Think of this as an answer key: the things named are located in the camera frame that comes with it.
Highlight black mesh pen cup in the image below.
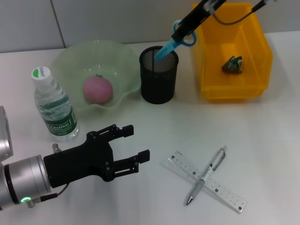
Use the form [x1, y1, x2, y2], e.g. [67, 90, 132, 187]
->
[138, 45, 180, 105]

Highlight clear plastic ruler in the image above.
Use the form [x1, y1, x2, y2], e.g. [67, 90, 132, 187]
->
[161, 150, 249, 215]

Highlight green glass fruit plate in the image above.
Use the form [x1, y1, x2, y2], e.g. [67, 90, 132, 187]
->
[50, 39, 141, 113]

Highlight green plastic wrapper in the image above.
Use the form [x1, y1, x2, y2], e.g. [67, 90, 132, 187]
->
[221, 55, 243, 74]

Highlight grey white pen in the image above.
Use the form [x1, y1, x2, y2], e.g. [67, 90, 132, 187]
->
[185, 145, 228, 207]

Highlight blue scissors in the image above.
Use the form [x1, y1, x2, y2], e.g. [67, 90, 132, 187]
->
[153, 19, 198, 62]

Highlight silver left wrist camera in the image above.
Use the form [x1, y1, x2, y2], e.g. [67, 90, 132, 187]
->
[0, 105, 14, 163]

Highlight left gripper cable with plug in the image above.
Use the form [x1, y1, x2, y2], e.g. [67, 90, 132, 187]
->
[25, 143, 70, 209]

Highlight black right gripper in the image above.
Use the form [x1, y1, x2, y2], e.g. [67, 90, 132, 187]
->
[171, 0, 227, 43]

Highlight yellow plastic bin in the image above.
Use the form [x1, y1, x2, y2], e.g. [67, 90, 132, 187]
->
[192, 2, 274, 104]

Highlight clear green-label water bottle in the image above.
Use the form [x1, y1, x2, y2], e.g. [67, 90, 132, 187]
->
[31, 66, 80, 143]

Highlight gripper cable with plug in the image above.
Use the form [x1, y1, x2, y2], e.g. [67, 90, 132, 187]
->
[211, 0, 270, 26]
[25, 143, 70, 209]

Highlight pink peach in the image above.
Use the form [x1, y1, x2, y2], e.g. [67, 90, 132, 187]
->
[82, 74, 114, 105]

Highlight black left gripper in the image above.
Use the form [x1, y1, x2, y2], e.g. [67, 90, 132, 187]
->
[43, 124, 151, 189]

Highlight right gripper cable with plug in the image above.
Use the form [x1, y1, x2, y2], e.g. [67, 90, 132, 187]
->
[211, 0, 270, 26]

